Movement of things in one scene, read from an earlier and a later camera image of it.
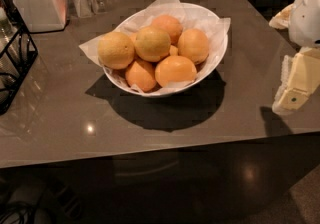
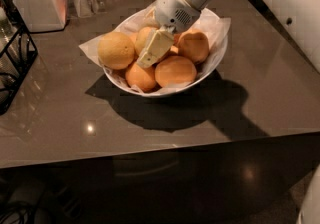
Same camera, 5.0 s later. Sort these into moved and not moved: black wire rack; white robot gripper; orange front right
Moved: white robot gripper
Not moved: black wire rack; orange front right
